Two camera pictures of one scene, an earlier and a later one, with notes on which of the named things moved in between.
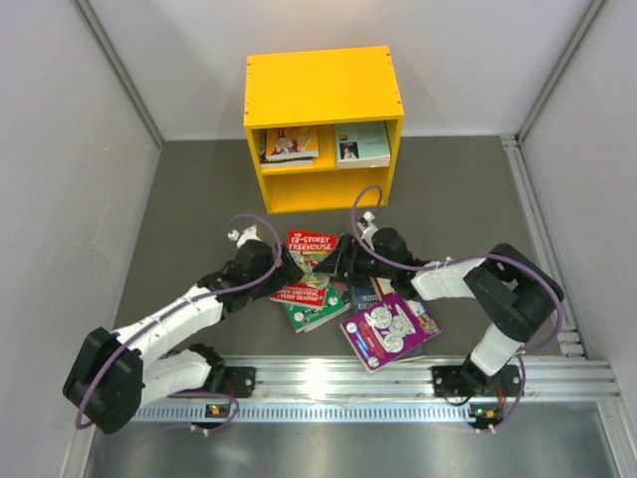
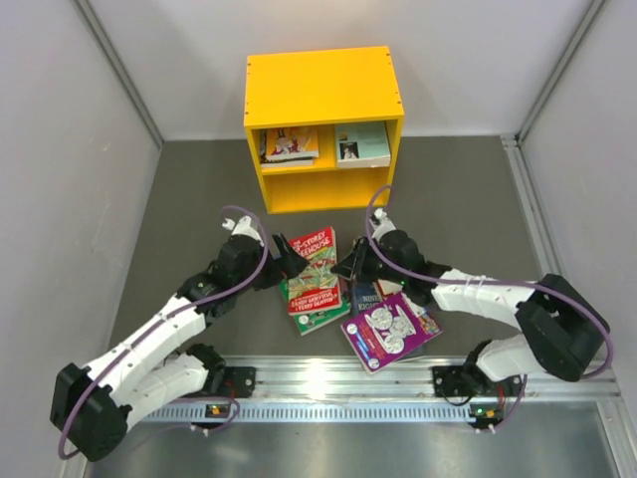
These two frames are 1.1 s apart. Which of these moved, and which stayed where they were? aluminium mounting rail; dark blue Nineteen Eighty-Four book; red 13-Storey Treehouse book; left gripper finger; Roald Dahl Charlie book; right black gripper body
Moved: red 13-Storey Treehouse book; left gripper finger
Stayed: right black gripper body; dark blue Nineteen Eighty-Four book; Roald Dahl Charlie book; aluminium mounting rail
